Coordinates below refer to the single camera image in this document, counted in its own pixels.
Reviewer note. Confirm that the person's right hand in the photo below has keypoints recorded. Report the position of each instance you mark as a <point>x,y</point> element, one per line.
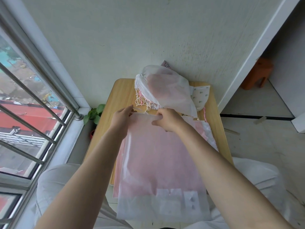
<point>171,121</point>

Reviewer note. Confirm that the person's left hand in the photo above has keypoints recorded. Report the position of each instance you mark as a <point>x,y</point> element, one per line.
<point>119,123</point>

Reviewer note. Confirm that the person's right thumb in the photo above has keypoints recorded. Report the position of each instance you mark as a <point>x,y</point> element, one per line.
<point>158,122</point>

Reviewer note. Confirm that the person's left fingers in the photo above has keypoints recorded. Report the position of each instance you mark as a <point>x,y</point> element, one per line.
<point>127,109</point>

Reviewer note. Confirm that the person's right forearm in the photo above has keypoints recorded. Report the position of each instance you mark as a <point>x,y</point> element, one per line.
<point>226,181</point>

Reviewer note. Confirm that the person's left forearm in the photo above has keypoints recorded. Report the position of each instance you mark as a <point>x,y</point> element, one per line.
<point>88,183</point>

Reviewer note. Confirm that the green potted plant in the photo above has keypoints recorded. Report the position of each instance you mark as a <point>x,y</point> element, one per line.
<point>94,114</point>

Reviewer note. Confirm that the pink folded garment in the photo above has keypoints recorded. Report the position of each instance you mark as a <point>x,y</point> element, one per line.
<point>157,164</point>

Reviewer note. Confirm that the red plant pot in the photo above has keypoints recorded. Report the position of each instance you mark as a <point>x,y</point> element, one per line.
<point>92,134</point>

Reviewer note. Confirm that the white packed bag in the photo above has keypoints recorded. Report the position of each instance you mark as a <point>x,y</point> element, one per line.
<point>206,133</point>

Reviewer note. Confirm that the white floral cloth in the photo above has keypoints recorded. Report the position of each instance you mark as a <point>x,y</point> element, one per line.
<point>202,95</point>

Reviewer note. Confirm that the pink printed packet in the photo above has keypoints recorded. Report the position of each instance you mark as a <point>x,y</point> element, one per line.
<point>166,64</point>

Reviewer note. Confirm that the pink flat packed bag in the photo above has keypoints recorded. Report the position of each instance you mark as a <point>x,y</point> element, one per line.
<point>117,174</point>

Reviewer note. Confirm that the steel window bar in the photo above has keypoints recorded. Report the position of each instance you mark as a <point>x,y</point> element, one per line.
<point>28,125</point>
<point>35,96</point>
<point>21,152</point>

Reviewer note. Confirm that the black threshold strip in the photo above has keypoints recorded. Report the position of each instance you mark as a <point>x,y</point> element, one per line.
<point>257,116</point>

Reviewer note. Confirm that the person's left leg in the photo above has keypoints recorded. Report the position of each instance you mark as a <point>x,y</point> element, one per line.
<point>54,178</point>

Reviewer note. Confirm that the person's leg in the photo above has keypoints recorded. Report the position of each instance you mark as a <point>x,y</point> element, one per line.
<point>264,174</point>
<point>54,178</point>

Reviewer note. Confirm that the scrap of tape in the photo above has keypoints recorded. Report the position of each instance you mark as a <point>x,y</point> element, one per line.
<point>260,120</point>

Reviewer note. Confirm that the orange plastic stool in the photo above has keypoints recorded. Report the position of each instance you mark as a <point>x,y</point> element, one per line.
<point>258,73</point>

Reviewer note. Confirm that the person's right leg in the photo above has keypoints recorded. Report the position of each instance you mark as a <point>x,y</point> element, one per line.
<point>264,174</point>

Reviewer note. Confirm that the white window frame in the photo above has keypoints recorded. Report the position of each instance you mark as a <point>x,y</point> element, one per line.
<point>59,76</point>

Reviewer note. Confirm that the steel window rail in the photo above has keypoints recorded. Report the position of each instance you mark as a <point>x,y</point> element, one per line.
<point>47,76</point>

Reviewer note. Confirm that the white door frame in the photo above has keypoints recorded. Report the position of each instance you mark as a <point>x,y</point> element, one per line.
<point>257,47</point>

